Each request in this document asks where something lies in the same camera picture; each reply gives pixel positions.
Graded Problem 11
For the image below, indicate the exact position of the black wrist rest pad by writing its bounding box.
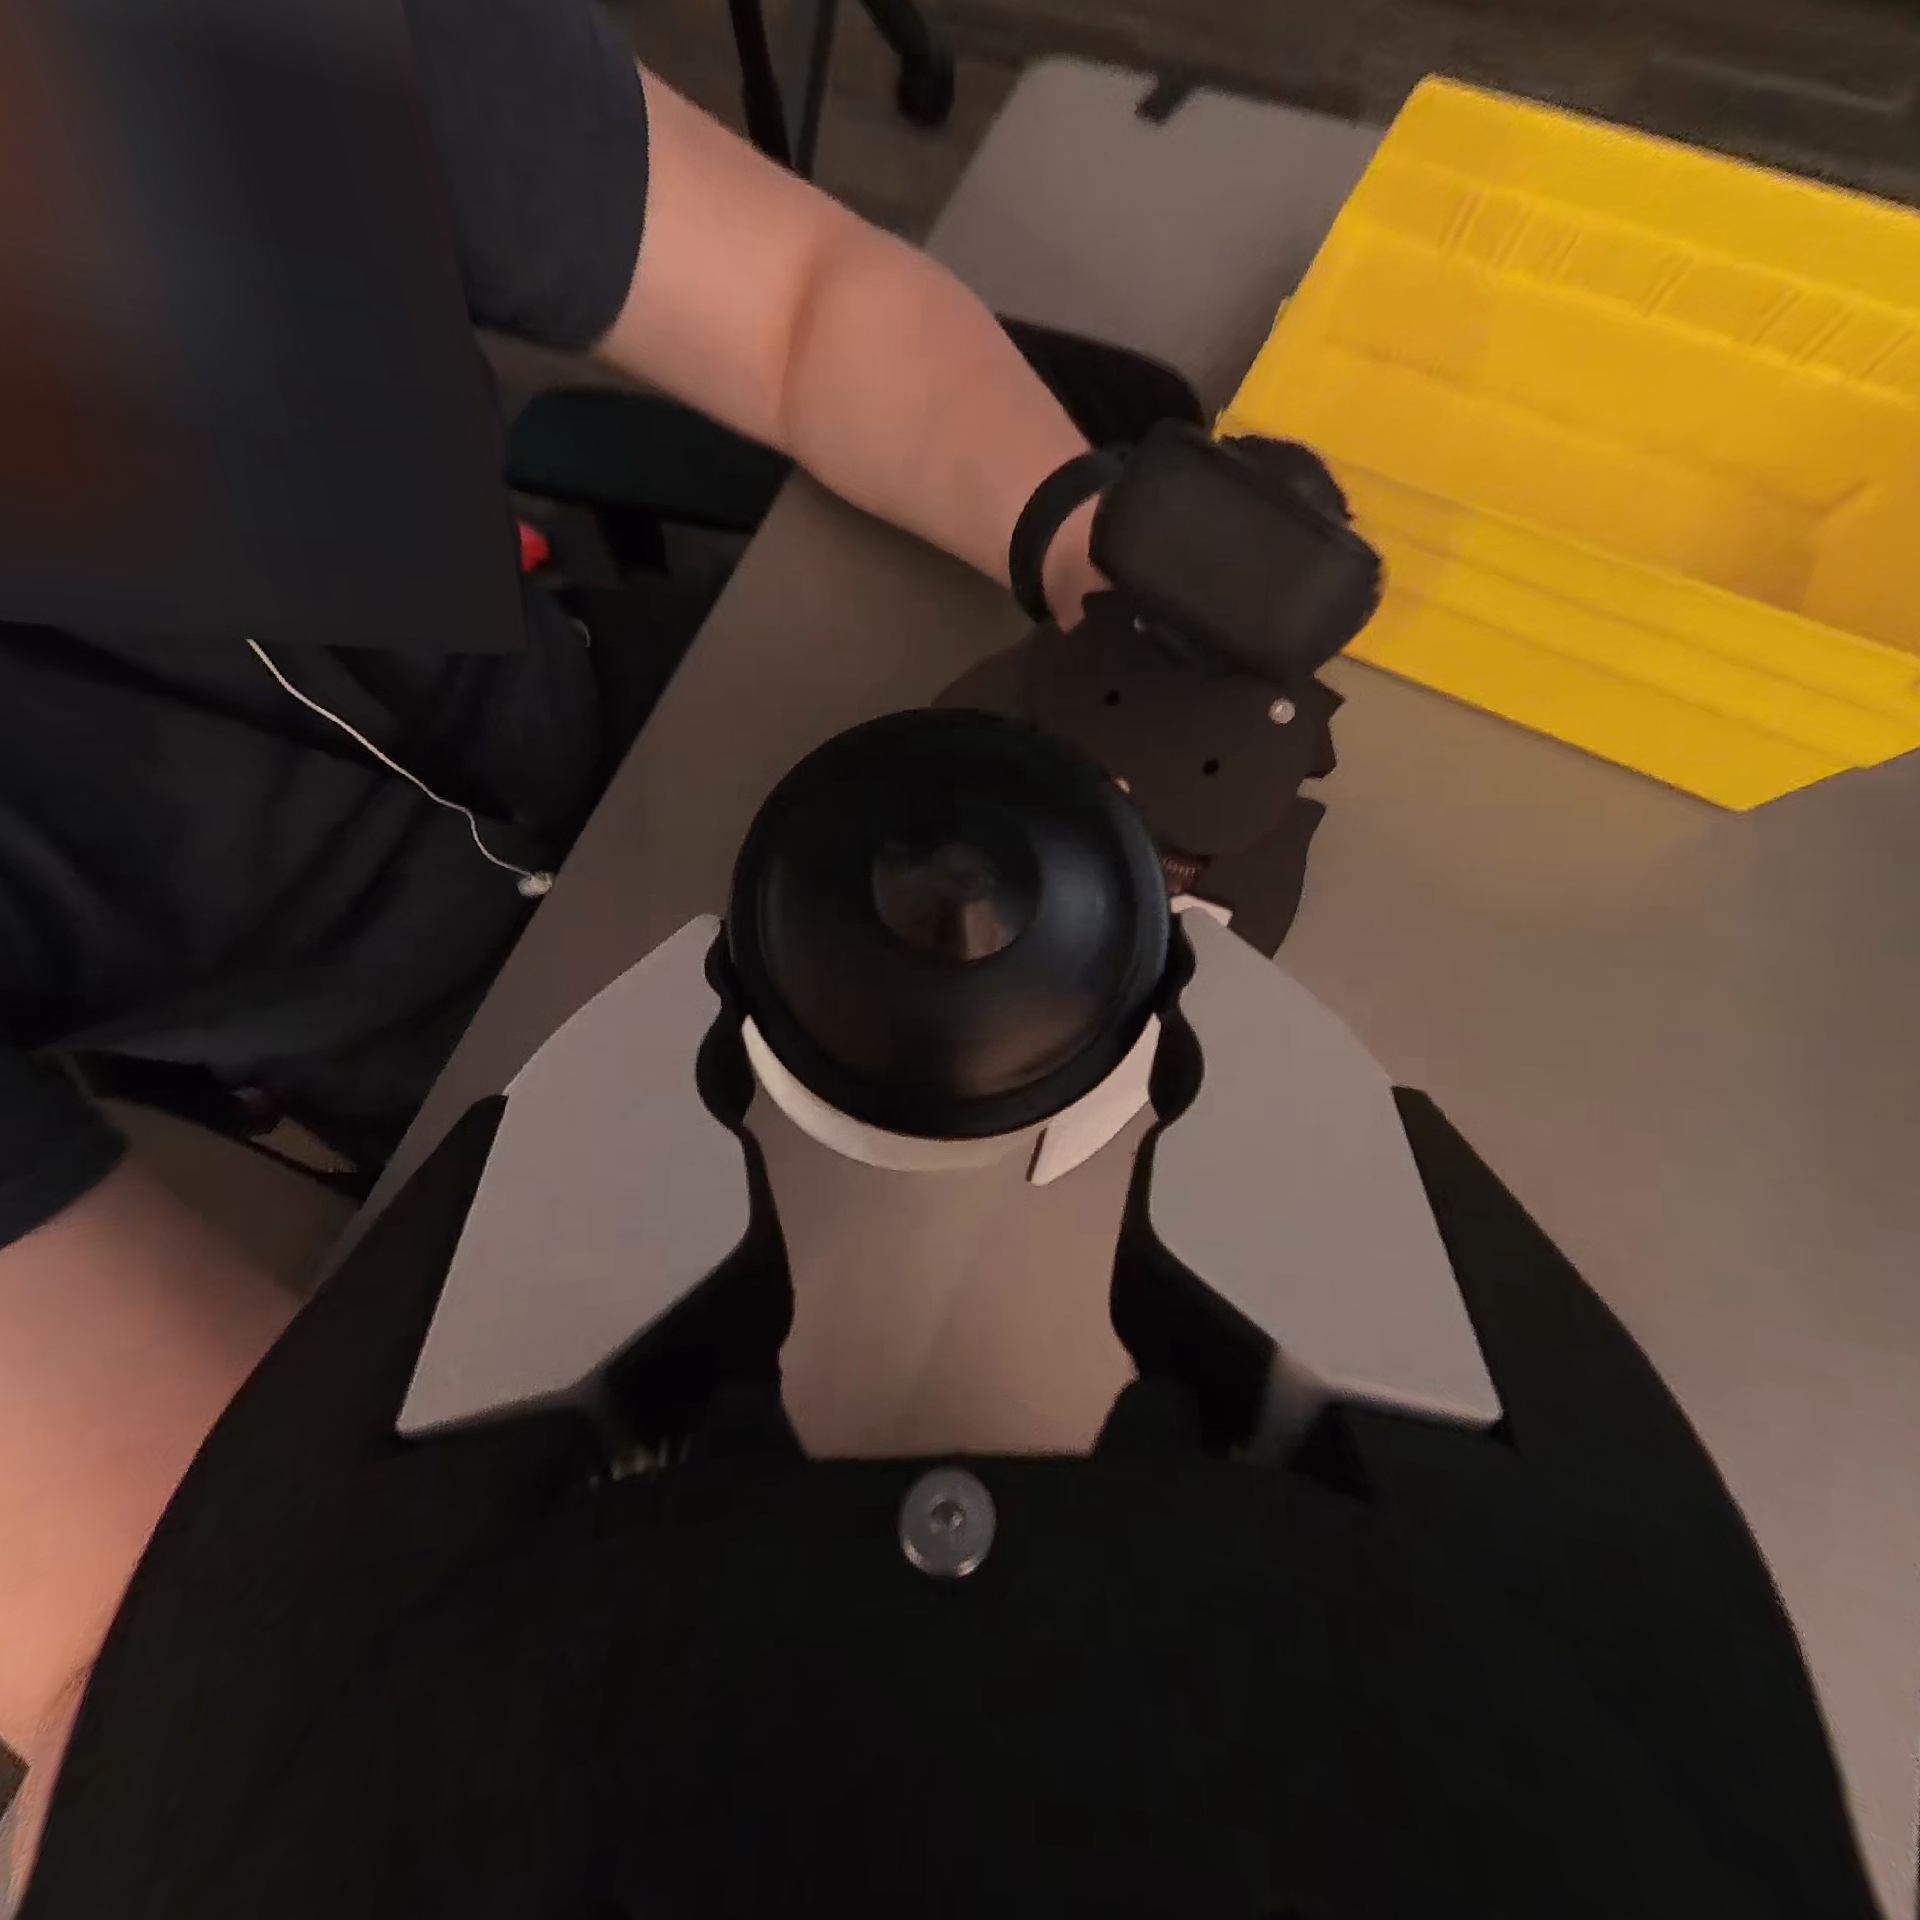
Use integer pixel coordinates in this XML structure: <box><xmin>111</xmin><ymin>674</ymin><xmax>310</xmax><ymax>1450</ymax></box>
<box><xmin>997</xmin><ymin>317</ymin><xmax>1208</xmax><ymax>453</ymax></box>

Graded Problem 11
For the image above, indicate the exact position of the black chair base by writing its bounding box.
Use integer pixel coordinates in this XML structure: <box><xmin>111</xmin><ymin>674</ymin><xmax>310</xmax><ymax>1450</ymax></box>
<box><xmin>726</xmin><ymin>0</ymin><xmax>963</xmax><ymax>175</ymax></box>

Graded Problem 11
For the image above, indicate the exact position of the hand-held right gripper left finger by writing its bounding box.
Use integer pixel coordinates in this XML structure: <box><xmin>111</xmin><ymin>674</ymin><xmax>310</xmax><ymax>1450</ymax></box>
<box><xmin>394</xmin><ymin>915</ymin><xmax>798</xmax><ymax>1450</ymax></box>

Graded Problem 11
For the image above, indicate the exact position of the person's right forearm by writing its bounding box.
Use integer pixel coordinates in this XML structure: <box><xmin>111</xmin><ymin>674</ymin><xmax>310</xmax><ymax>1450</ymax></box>
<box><xmin>0</xmin><ymin>1155</ymin><xmax>324</xmax><ymax>1801</ymax></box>

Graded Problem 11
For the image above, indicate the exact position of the black office chair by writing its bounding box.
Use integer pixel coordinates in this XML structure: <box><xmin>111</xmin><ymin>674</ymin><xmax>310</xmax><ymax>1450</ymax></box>
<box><xmin>503</xmin><ymin>386</ymin><xmax>798</xmax><ymax>578</ymax></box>

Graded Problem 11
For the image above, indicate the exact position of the white plastic bottle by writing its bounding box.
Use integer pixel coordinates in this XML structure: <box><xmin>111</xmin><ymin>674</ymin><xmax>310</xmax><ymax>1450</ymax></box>
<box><xmin>743</xmin><ymin>1013</ymin><xmax>1164</xmax><ymax>1176</ymax></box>

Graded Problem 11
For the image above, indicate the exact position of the black wristband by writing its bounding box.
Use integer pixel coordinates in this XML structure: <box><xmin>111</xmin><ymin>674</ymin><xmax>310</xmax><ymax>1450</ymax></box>
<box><xmin>1007</xmin><ymin>449</ymin><xmax>1127</xmax><ymax>625</ymax></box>

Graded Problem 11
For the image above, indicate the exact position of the black bottle lid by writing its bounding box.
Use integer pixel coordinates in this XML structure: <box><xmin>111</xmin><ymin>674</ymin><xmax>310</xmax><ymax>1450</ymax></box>
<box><xmin>726</xmin><ymin>708</ymin><xmax>1175</xmax><ymax>1139</ymax></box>

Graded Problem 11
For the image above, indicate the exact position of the yellow plastic bin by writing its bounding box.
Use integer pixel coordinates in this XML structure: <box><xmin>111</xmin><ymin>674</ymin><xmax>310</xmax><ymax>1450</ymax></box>
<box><xmin>1211</xmin><ymin>75</ymin><xmax>1920</xmax><ymax>812</ymax></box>

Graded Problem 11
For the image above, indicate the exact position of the person's left hand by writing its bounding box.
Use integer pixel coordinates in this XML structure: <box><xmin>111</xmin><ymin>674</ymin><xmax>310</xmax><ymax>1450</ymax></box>
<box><xmin>1039</xmin><ymin>497</ymin><xmax>1120</xmax><ymax>634</ymax></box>

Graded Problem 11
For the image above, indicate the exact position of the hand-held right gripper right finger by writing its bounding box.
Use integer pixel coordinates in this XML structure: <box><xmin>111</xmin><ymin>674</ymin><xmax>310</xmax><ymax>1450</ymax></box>
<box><xmin>1110</xmin><ymin>913</ymin><xmax>1503</xmax><ymax>1456</ymax></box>

